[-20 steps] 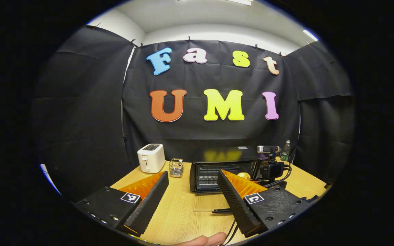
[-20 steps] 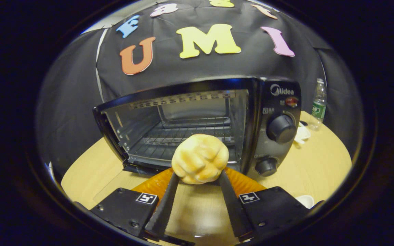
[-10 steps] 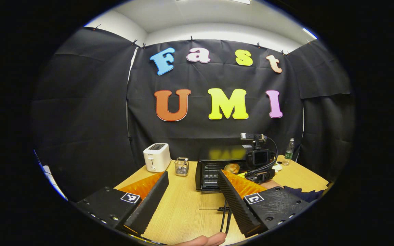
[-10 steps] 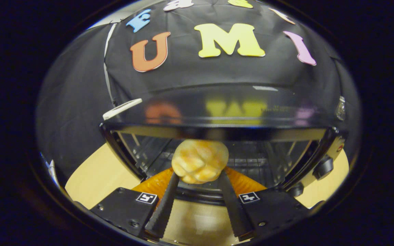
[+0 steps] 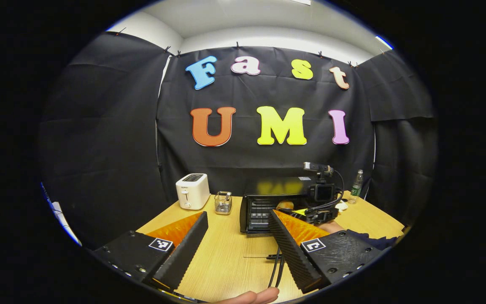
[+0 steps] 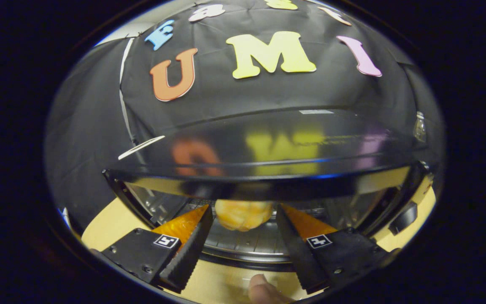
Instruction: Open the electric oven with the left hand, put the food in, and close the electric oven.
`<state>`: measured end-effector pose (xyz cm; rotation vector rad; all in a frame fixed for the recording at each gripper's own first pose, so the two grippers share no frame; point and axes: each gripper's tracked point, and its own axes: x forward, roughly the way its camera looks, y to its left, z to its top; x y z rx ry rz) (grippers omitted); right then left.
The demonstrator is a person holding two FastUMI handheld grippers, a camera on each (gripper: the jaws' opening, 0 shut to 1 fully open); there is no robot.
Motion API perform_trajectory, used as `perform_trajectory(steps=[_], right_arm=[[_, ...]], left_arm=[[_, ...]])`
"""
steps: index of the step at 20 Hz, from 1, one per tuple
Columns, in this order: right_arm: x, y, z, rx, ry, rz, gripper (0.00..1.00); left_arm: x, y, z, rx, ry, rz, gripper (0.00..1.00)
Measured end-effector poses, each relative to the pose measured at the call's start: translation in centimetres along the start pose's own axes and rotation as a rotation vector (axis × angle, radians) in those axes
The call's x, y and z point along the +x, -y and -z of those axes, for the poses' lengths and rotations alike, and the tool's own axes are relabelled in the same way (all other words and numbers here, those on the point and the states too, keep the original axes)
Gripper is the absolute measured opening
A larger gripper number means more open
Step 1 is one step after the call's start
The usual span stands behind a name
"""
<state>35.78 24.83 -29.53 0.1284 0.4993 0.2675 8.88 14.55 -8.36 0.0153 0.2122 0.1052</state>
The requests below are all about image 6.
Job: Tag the black electric oven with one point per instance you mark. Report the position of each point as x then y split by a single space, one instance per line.
268 143

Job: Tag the round bread bun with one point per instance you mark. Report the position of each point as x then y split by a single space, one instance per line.
243 215

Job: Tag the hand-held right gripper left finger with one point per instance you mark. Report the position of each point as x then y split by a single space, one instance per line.
188 253

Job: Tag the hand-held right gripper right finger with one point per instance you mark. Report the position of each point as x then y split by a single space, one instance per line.
300 253

